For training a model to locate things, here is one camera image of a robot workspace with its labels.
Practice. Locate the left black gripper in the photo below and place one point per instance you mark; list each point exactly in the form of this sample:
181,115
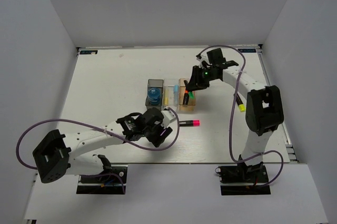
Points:
156,139

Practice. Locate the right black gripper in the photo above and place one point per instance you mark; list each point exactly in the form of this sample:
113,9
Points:
196,82

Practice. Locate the blue tape roll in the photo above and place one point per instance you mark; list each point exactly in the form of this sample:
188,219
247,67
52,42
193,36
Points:
154,95

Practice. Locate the pink capped black highlighter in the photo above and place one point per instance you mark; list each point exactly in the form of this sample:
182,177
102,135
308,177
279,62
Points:
189,123

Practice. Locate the green capped black highlighter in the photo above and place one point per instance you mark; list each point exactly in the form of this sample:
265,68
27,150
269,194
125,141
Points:
190,93

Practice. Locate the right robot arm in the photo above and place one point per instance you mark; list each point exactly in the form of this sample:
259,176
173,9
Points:
264,111

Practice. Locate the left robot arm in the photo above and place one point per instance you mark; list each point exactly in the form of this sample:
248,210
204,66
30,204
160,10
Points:
63,154

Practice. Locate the dark grey plastic container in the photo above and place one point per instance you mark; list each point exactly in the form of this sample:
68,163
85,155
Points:
155,83

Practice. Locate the clear plastic container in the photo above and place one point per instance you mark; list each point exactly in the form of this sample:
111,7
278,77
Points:
170,83

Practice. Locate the amber plastic container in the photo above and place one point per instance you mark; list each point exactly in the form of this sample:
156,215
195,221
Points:
192,102

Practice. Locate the right table label sticker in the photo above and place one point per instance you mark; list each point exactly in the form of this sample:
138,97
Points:
247,50

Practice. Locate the table label sticker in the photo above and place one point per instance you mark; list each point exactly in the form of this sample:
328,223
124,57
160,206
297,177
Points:
88,52
247,50

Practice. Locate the yellow capped black highlighter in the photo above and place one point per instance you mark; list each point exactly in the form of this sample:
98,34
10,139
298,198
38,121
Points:
240,104

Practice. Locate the left table label sticker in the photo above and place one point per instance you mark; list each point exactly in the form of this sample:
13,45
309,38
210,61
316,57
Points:
88,52

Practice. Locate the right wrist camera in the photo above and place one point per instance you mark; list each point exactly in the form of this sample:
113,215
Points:
203,61

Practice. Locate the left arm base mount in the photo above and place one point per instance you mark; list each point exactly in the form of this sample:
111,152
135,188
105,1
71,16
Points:
113,184

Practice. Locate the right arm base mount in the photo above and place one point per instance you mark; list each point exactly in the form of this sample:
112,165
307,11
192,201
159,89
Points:
235,181

